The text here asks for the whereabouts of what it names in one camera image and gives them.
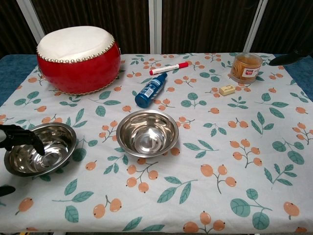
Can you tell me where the white metal frame post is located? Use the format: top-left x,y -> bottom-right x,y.
243,0 -> 268,53
16,0 -> 46,38
148,0 -> 162,54

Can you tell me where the fruit and leaf print tablecloth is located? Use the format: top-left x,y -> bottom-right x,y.
0,52 -> 313,233

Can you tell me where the red and white marker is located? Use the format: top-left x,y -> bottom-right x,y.
149,62 -> 189,76

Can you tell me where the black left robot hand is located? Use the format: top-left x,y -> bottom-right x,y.
0,124 -> 46,197

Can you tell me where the dark brown pleated curtain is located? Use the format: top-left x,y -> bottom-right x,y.
0,0 -> 313,59

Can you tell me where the red drum white skin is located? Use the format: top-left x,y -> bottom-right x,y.
36,25 -> 122,95

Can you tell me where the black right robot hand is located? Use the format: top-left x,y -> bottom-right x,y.
268,47 -> 313,67

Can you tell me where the blue plastic bottle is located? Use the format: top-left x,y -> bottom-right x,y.
134,72 -> 168,108

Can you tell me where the clear jar of rubber bands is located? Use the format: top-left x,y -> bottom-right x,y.
229,52 -> 264,85

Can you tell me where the beige eraser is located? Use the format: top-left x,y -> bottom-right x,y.
218,85 -> 236,96

